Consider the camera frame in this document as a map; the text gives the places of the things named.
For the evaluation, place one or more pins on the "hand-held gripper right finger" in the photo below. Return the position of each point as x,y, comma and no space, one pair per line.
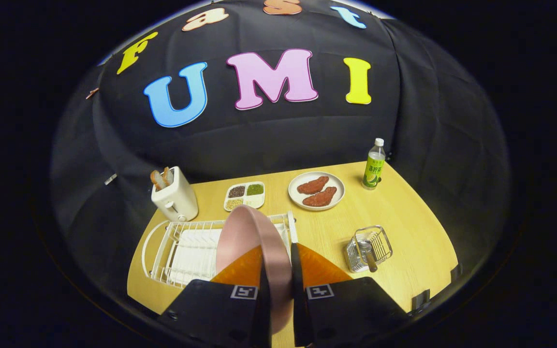
300,309

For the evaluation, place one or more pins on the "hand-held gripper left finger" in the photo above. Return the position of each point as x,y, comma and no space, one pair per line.
261,314

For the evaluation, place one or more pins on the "pink plate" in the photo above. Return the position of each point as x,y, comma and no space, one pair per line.
249,232

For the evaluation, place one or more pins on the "metal spoon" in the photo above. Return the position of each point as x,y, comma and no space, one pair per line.
371,261

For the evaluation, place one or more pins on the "white four-compartment dish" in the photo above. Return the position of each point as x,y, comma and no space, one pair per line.
244,196

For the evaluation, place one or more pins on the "white plate with meat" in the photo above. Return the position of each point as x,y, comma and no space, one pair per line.
337,183

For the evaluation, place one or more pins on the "white ribbed drain tray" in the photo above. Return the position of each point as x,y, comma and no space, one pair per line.
194,256

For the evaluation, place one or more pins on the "brown meat piece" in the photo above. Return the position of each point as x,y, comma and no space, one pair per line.
313,185
320,197

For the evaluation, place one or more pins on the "white toaster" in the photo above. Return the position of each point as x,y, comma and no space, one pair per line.
177,200

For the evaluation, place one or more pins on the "green drink bottle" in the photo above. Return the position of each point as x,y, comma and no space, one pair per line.
374,169

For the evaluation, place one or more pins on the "toast slice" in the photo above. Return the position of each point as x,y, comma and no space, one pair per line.
168,176
157,180

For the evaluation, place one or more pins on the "black backdrop cloth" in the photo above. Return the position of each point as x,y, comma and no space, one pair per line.
259,140

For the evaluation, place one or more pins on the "silver clip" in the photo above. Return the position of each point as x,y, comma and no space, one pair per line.
110,179

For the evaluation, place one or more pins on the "black table edge bracket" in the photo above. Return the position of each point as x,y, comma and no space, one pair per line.
421,299
456,272

